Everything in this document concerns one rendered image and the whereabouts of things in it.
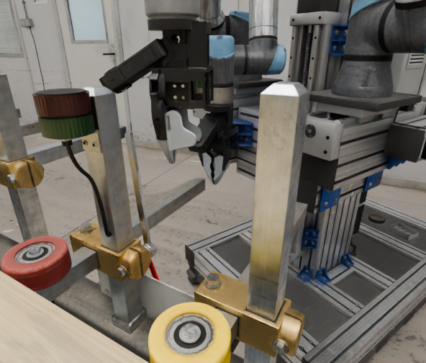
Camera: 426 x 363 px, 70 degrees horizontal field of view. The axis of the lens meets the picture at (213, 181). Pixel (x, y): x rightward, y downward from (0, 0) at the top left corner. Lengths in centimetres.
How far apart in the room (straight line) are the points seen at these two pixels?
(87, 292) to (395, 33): 86
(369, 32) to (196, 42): 52
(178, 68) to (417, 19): 52
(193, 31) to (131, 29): 332
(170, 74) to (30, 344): 35
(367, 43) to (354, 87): 10
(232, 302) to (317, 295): 103
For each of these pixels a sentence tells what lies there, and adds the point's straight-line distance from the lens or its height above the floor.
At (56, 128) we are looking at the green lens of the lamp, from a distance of 39.
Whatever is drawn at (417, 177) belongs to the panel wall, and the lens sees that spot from 320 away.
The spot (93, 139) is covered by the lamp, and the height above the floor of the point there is 105.
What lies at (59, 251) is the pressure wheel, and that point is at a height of 91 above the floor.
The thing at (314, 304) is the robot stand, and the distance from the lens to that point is 138.
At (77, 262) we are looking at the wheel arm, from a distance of 52.
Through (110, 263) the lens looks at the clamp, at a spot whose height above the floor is 85.
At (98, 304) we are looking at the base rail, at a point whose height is 70.
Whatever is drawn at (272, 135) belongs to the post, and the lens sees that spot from 28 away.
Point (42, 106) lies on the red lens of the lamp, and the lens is 39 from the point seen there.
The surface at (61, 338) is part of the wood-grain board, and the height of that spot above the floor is 90.
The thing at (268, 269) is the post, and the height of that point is 94.
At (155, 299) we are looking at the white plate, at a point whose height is 76.
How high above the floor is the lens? 116
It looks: 24 degrees down
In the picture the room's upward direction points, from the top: straight up
